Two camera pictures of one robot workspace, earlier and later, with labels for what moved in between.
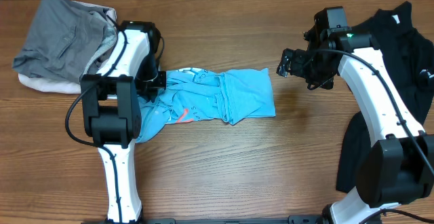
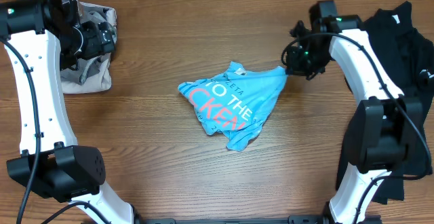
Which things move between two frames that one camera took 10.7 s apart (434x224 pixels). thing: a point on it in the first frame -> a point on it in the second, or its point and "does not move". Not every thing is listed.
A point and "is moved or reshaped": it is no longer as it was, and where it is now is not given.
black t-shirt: x=409 y=58 does not move
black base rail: x=291 y=220 does not move
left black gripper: x=146 y=90 -> x=97 y=48
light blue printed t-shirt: x=194 y=94 is moved or reshaped
